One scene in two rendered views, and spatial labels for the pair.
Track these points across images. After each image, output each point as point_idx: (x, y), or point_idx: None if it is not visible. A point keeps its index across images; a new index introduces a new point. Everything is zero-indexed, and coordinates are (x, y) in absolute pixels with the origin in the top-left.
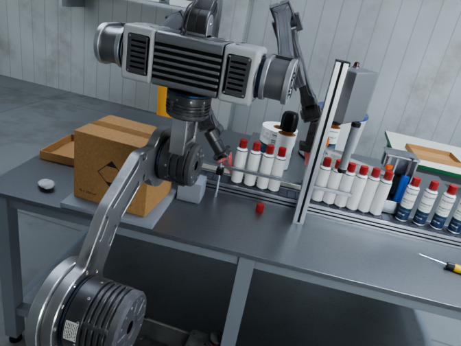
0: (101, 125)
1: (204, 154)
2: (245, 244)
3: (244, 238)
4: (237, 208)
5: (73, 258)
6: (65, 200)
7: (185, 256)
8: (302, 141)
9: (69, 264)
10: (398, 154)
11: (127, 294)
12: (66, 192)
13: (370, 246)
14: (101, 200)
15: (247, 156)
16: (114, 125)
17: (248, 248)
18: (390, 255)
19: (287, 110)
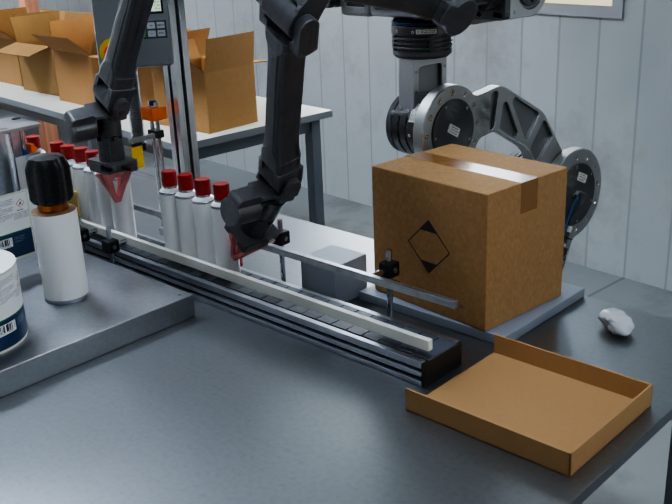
0: (516, 172)
1: (167, 392)
2: (322, 235)
3: (315, 240)
4: (269, 271)
5: (564, 154)
6: (575, 290)
7: None
8: (115, 163)
9: (568, 148)
10: (17, 123)
11: (518, 152)
12: (575, 318)
13: (144, 219)
14: (539, 109)
15: (88, 328)
16: (490, 174)
17: (324, 232)
18: (136, 211)
19: (44, 160)
